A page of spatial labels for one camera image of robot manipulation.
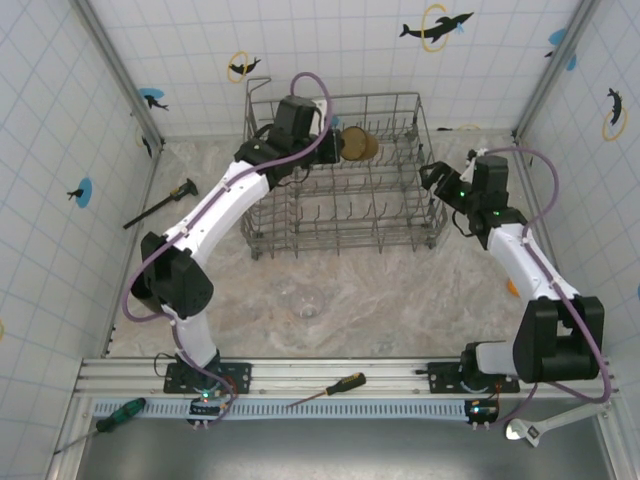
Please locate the amber textured plastic cup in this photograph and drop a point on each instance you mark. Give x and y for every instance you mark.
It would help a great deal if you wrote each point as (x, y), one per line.
(360, 145)

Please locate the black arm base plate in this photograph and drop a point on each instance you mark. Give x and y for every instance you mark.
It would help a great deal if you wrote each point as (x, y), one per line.
(440, 375)
(240, 377)

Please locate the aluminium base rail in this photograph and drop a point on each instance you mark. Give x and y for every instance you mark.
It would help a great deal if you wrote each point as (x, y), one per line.
(300, 372)

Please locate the aluminium frame post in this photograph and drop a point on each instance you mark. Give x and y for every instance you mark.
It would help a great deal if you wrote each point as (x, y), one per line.
(555, 70)
(120, 75)

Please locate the silver adjustable wrench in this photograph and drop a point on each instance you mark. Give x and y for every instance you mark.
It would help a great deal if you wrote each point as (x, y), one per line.
(530, 431)

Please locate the clear plastic cup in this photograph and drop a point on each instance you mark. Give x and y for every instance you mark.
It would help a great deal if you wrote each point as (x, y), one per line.
(303, 300)

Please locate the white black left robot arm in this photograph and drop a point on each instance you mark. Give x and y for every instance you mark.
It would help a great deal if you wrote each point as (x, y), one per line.
(245, 187)

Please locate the small electronics board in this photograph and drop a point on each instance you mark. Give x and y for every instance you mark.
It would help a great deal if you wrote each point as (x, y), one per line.
(482, 411)
(205, 409)

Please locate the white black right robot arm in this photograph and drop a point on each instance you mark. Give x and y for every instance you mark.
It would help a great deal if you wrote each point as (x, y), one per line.
(512, 262)

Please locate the orange plastic object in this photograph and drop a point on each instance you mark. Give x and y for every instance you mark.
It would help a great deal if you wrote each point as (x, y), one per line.
(513, 289)

